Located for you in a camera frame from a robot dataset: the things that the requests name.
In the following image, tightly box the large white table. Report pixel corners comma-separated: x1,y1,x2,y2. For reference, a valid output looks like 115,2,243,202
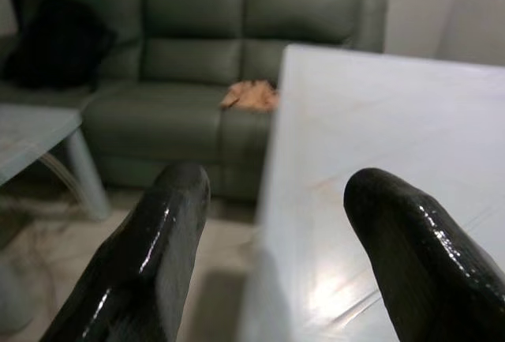
236,43,505,342

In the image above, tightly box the orange crumpled cloth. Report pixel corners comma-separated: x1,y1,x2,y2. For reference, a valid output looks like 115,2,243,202
219,78,282,113

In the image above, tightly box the black cushion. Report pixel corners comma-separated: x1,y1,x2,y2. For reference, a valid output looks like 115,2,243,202
3,0,119,92

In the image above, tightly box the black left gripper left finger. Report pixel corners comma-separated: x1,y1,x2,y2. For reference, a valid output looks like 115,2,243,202
39,162,211,342

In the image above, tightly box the small grey table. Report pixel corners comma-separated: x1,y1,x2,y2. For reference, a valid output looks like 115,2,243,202
0,103,112,223

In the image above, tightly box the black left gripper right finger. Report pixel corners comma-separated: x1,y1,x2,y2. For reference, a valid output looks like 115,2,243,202
343,167,505,342

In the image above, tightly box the dark green leather sofa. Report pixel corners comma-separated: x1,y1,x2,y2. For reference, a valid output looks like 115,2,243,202
0,0,390,203

